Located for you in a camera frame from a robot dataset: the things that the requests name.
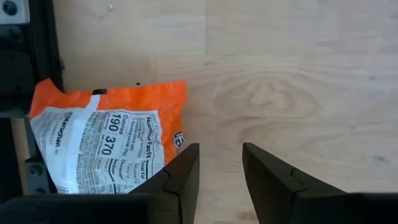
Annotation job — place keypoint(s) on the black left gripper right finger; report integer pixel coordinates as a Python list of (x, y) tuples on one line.
[(311, 205)]

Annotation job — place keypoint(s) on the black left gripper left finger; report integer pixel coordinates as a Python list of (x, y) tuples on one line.
[(93, 208)]

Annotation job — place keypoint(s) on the orange ramen packet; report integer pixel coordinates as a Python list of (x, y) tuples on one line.
[(109, 140)]

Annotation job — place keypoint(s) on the black table frame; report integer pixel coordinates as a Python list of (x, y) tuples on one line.
[(43, 46)]

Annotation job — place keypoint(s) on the silver arm base bracket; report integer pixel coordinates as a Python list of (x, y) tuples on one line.
[(12, 12)]

